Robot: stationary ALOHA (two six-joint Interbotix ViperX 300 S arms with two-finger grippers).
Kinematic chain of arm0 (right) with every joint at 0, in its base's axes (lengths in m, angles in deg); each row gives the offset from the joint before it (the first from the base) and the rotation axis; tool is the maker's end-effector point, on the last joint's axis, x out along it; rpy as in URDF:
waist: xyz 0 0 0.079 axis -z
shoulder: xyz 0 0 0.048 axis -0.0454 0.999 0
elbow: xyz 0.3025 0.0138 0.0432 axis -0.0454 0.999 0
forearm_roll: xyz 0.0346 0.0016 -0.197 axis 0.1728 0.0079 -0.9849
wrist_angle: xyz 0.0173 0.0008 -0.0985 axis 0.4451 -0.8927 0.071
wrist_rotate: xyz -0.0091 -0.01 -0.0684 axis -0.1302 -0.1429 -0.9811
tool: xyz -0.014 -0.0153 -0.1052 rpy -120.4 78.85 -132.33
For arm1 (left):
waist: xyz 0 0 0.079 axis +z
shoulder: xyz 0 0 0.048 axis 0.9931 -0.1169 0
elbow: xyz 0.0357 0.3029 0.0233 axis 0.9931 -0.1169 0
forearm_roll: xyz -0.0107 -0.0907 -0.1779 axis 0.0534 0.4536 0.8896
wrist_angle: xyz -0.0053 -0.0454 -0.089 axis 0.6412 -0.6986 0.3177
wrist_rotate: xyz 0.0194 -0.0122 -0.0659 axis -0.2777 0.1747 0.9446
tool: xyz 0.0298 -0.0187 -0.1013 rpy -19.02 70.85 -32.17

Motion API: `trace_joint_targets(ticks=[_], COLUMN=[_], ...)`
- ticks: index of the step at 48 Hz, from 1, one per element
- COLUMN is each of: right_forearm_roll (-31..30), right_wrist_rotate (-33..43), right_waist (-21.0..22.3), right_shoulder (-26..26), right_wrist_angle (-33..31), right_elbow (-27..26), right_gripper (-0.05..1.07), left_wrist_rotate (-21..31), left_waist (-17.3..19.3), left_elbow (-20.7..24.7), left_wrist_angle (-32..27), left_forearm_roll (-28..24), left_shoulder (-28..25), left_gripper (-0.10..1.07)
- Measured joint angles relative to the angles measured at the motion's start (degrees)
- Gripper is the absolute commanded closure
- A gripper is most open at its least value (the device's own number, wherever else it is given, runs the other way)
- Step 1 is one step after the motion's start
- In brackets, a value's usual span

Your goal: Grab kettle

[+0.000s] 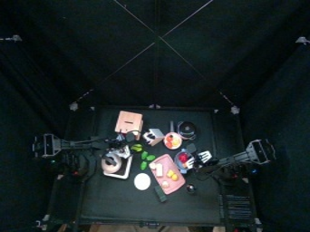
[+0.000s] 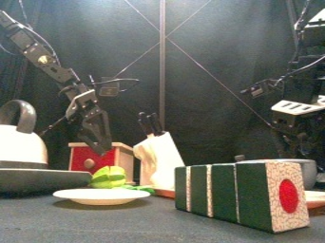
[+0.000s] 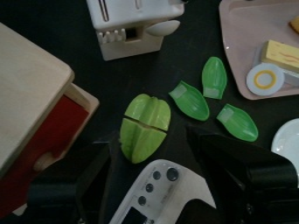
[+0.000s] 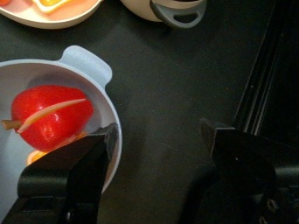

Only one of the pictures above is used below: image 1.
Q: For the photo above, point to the red toy food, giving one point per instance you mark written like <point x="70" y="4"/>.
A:
<point x="183" y="157"/>

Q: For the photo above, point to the pink tray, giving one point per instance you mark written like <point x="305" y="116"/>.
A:
<point x="167" y="178"/>

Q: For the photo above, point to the green toy vegetable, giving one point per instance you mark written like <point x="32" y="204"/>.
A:
<point x="145" y="155"/>
<point x="137" y="147"/>
<point x="143" y="165"/>
<point x="151" y="157"/>

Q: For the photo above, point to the small black round lid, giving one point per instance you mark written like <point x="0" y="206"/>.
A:
<point x="191" y="188"/>

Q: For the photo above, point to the grey frame corner bracket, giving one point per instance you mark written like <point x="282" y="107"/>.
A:
<point x="302" y="40"/>
<point x="74" y="106"/>
<point x="234" y="109"/>
<point x="15" y="38"/>

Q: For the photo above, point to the black toy pot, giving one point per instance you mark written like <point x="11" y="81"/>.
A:
<point x="187" y="130"/>

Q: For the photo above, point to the pale pink toy food piece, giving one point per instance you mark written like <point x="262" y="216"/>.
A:
<point x="165" y="184"/>

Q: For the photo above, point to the white grey toy toaster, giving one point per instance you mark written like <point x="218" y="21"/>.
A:
<point x="154" y="136"/>

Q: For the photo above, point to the white toy food stick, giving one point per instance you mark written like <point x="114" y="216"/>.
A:
<point x="159" y="170"/>

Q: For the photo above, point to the beige toy kettle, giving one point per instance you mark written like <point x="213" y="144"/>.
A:
<point x="111" y="163"/>

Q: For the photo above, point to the dark green rectangular block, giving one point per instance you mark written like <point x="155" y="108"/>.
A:
<point x="161" y="193"/>

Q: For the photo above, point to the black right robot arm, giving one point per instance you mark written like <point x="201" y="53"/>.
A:
<point x="249" y="154"/>

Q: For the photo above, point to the pink frying pan with food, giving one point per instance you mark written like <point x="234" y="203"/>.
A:
<point x="173" y="140"/>

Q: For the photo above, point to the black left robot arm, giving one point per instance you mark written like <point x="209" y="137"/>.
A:
<point x="69" y="144"/>

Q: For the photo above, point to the white round plate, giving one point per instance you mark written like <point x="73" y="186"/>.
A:
<point x="142" y="181"/>

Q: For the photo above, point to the pale round toy food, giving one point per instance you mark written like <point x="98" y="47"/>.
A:
<point x="153" y="165"/>

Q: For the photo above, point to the blue toy pot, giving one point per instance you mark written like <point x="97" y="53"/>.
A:
<point x="182" y="157"/>

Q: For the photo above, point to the yellow toy food piece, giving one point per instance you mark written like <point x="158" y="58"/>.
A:
<point x="175" y="177"/>
<point x="170" y="173"/>

